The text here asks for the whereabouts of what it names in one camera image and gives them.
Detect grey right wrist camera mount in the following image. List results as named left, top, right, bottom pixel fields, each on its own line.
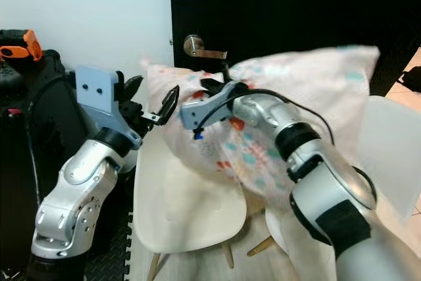
left=178, top=80, right=248, bottom=132

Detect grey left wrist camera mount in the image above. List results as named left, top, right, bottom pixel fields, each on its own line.
left=74, top=64, right=143, bottom=151

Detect orange and black tool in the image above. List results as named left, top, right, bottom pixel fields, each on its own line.
left=0, top=28, right=44, bottom=62

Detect silver door lever handle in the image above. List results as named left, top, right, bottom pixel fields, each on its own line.
left=182, top=34, right=228, bottom=61

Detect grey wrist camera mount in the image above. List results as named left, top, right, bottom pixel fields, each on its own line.
left=178, top=80, right=248, bottom=132
left=74, top=64, right=143, bottom=151

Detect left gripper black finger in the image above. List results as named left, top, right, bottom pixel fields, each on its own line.
left=121, top=74, right=145, bottom=107
left=161, top=84, right=181, bottom=124

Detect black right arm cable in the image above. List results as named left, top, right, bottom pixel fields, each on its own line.
left=195, top=88, right=336, bottom=142

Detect large soft fabric pillow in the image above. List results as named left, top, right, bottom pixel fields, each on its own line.
left=143, top=45, right=382, bottom=219

